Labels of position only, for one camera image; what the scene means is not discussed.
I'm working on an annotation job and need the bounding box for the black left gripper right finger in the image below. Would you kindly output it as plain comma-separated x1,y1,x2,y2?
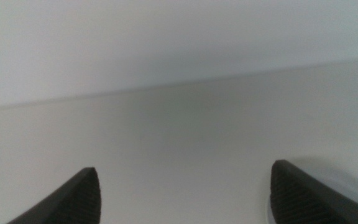
270,159,358,224

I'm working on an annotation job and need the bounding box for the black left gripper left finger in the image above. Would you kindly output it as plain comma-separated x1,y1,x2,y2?
6,166,103,224

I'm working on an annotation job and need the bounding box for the grey shallow bowl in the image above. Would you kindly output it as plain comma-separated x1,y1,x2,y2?
265,157,358,224

